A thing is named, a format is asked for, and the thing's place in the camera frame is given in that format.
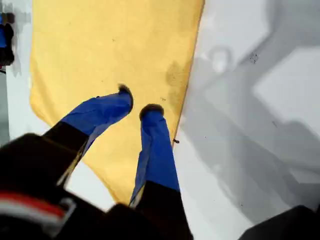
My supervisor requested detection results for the yellow square towel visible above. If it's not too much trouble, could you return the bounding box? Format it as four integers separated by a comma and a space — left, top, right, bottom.
28, 0, 206, 205

